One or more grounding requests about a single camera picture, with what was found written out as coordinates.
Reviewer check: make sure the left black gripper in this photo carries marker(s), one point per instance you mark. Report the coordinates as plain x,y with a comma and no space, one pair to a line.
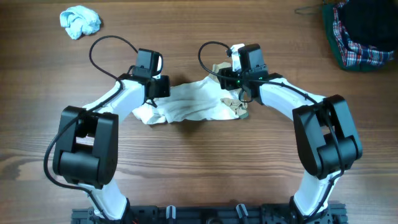
164,91

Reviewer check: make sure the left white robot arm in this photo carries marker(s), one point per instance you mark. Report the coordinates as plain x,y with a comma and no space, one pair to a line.
86,146

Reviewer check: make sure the plaid lined green basket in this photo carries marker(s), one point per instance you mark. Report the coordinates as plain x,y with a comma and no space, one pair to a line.
362,34

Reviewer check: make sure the white and beige cloth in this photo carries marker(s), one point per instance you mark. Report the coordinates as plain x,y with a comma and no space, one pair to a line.
195,101

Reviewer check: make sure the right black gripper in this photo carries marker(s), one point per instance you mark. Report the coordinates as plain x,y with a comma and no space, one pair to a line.
226,78

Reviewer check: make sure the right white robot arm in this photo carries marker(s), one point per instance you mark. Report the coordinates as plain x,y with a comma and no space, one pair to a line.
326,137

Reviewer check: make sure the crumpled light blue sock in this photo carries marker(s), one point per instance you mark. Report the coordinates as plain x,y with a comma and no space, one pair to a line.
79,20

